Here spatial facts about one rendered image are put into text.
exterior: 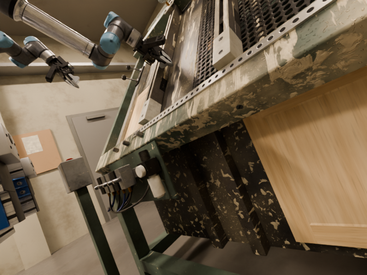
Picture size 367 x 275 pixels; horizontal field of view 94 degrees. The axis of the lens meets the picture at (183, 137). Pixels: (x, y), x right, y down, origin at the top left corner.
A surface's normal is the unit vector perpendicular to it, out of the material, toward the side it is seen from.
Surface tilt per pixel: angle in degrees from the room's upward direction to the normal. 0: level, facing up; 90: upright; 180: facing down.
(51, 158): 90
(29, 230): 90
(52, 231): 90
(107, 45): 141
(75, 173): 90
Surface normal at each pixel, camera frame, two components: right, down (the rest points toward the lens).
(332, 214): -0.65, 0.23
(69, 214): 0.56, -0.28
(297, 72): -0.11, 0.86
